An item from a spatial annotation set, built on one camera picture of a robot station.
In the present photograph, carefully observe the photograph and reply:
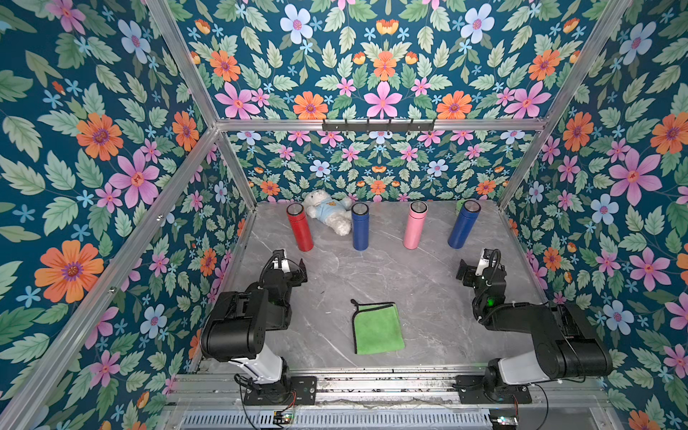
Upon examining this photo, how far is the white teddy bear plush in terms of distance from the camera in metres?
1.01

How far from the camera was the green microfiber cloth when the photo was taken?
0.81 meters

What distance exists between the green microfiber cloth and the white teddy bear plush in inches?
10.9
